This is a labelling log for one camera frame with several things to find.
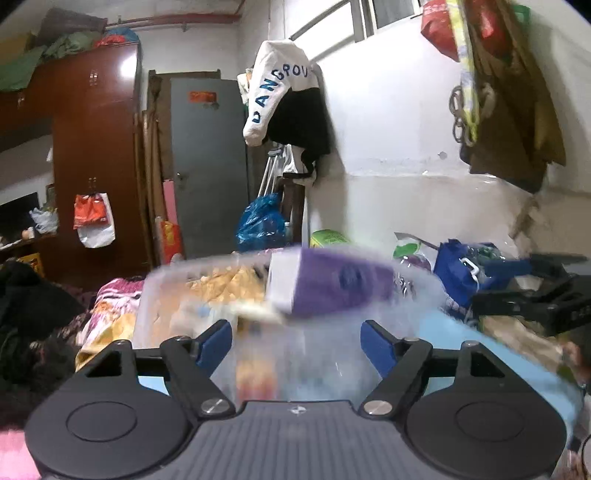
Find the brown hanging bags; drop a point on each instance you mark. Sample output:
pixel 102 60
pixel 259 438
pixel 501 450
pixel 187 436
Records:
pixel 503 92

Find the yellow green box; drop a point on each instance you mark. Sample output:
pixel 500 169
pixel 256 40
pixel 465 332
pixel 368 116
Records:
pixel 330 239

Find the purple snack packet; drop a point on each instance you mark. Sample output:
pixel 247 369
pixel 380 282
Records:
pixel 418 264

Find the pink board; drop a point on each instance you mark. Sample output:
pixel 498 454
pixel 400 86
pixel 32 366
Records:
pixel 169 217

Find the green cloth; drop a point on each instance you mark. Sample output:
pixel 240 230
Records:
pixel 41 57

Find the red pipe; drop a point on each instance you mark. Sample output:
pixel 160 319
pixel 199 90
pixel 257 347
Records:
pixel 175 21

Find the grey door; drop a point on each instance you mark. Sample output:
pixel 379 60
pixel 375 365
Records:
pixel 207 170

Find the folded metal rack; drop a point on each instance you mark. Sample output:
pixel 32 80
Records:
pixel 273 173

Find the black television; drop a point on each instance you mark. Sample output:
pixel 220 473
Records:
pixel 18 214

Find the black clothes pile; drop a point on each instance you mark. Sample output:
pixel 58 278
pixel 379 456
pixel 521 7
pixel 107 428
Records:
pixel 37 323

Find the yellow printed blanket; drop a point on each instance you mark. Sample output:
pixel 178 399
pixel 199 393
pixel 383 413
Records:
pixel 115 323

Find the blue plastic bag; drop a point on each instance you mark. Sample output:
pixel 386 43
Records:
pixel 261 224

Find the brown wooden wardrobe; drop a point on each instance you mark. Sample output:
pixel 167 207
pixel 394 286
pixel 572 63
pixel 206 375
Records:
pixel 92 161

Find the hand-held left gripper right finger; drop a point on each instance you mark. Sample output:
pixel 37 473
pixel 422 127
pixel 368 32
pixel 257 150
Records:
pixel 376 344

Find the red plastic bag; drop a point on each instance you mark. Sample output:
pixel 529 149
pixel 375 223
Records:
pixel 88 211

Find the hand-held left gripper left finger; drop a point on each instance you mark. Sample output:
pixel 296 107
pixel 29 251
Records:
pixel 217 340

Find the wooden planks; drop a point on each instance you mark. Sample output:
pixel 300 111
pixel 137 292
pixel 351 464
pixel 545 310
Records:
pixel 150 184

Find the large purple tissue pack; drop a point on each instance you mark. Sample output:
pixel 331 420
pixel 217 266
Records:
pixel 332 281

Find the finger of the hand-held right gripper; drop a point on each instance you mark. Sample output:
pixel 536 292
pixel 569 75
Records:
pixel 503 303
pixel 508 270

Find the white plastic bag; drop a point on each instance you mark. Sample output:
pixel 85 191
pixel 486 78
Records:
pixel 99 235

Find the small white knotted bag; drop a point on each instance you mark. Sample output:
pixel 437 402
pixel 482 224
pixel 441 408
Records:
pixel 45 221

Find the blue shopping bag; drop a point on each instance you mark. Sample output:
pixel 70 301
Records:
pixel 455 277

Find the red printed bag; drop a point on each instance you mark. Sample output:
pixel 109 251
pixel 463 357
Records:
pixel 171 242

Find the white black hanging jacket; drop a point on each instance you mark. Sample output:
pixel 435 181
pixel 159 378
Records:
pixel 291 106

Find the window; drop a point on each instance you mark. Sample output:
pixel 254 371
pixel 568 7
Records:
pixel 392 16

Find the pink floral blanket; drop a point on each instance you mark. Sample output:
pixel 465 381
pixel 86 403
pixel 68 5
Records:
pixel 16 454

